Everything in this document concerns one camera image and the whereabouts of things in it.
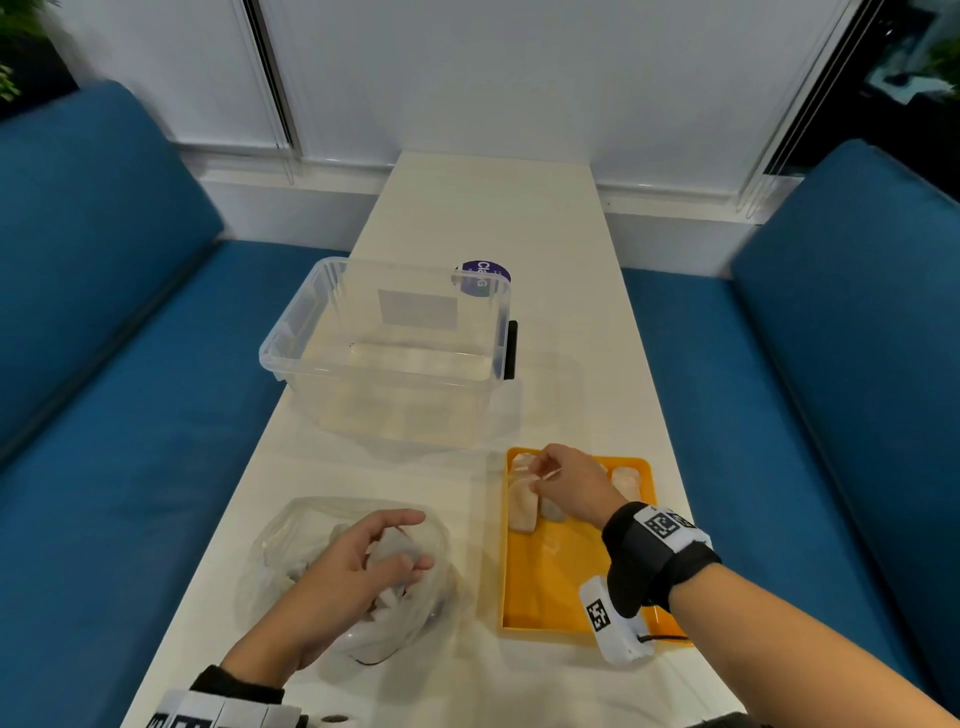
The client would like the person's left hand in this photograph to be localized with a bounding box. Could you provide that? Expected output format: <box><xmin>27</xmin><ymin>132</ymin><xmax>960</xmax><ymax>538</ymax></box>
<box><xmin>219</xmin><ymin>509</ymin><xmax>437</xmax><ymax>689</ymax></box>

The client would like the person's right hand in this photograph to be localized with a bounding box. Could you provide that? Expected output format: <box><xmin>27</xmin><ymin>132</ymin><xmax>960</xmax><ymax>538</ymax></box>
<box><xmin>527</xmin><ymin>443</ymin><xmax>630</xmax><ymax>531</ymax></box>

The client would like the clear plastic bag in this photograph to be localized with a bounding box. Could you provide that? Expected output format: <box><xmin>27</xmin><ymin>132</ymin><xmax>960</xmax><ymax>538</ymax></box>
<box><xmin>238</xmin><ymin>496</ymin><xmax>475</xmax><ymax>669</ymax></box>

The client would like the person's right forearm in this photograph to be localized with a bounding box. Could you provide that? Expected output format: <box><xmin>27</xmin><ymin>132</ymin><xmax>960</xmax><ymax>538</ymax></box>
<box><xmin>666</xmin><ymin>562</ymin><xmax>960</xmax><ymax>728</ymax></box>

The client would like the orange plastic tray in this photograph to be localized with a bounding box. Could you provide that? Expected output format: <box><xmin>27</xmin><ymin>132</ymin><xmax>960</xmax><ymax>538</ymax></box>
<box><xmin>500</xmin><ymin>447</ymin><xmax>693</xmax><ymax>646</ymax></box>

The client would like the clear plastic storage bin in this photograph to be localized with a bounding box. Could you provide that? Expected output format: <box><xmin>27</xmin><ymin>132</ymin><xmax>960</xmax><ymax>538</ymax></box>
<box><xmin>258</xmin><ymin>256</ymin><xmax>513</xmax><ymax>450</ymax></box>

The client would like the round purple sticker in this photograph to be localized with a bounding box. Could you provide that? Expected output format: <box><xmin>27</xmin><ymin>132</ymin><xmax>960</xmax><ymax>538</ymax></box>
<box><xmin>453</xmin><ymin>259</ymin><xmax>513</xmax><ymax>299</ymax></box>

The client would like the white label in bin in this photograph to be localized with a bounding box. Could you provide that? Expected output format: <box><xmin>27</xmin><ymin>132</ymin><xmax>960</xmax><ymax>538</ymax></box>
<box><xmin>377</xmin><ymin>288</ymin><xmax>459</xmax><ymax>330</ymax></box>

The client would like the black and white wrist band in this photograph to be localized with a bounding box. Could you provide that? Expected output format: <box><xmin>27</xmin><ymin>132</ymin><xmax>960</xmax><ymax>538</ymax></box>
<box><xmin>148</xmin><ymin>663</ymin><xmax>310</xmax><ymax>728</ymax></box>

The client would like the blue sofa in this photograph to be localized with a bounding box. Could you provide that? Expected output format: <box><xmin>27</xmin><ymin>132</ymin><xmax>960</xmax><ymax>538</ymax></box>
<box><xmin>621</xmin><ymin>138</ymin><xmax>960</xmax><ymax>714</ymax></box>
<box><xmin>0</xmin><ymin>79</ymin><xmax>350</xmax><ymax>728</ymax></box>

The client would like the white roller blind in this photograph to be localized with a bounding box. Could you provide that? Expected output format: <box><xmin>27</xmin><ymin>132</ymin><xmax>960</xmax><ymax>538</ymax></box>
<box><xmin>41</xmin><ymin>0</ymin><xmax>295</xmax><ymax>153</ymax></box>
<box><xmin>257</xmin><ymin>0</ymin><xmax>858</xmax><ymax>198</ymax></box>

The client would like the green plant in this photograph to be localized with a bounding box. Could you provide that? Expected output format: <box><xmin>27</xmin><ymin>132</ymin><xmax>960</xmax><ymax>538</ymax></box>
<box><xmin>0</xmin><ymin>0</ymin><xmax>57</xmax><ymax>104</ymax></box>

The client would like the black wrist strap with marker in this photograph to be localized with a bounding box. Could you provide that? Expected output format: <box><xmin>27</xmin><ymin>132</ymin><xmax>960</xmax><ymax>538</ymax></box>
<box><xmin>601</xmin><ymin>501</ymin><xmax>723</xmax><ymax>621</ymax></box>

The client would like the white wrist camera block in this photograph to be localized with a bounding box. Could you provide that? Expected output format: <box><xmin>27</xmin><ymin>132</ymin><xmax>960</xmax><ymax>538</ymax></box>
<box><xmin>578</xmin><ymin>575</ymin><xmax>658</xmax><ymax>667</ymax></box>

